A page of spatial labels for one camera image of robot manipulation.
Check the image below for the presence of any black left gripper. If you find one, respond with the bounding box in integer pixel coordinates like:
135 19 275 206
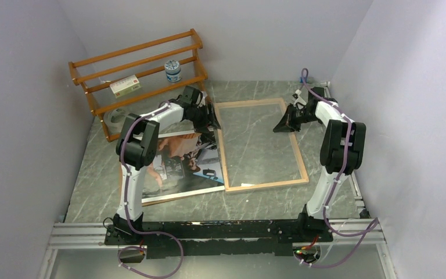
187 102 221 134

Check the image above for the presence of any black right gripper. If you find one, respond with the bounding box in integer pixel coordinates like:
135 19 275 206
274 103 319 133

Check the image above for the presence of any clear acrylic sheet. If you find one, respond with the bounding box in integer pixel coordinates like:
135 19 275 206
218 102 304 189

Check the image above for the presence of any large printed photo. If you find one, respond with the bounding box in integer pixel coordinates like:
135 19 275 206
142 131 225 200

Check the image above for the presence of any light wooden picture frame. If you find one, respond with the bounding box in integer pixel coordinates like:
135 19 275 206
213 98 310 195

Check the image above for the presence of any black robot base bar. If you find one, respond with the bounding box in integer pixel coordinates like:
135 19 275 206
104 213 333 259

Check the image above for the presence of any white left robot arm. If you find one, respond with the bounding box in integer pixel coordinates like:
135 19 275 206
113 86 221 244

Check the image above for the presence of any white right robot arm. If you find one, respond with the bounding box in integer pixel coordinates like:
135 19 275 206
272 87 366 241

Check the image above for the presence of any white blue jar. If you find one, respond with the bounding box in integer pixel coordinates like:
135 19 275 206
164 59 182 83

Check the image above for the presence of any orange wooden shelf rack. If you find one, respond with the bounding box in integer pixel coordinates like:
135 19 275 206
68 28 208 142

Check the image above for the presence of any white green box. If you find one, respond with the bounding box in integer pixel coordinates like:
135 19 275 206
109 75 141 98

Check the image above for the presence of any clear tape roll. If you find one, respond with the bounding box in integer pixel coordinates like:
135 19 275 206
103 108 128 134

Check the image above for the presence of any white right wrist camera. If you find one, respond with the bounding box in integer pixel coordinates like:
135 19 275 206
292 90 307 109

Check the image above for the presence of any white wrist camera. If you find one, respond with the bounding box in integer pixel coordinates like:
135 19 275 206
292 90 307 109
202 92 213 106

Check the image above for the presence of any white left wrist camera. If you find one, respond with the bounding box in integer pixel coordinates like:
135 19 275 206
202 92 213 106

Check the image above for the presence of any wooden frame backing board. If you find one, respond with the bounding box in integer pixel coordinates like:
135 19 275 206
118 165 193 207

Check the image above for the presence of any aluminium rail frame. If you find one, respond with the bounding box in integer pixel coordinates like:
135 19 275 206
34 81 399 279

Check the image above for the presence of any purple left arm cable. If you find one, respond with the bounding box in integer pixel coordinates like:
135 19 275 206
117 101 185 279

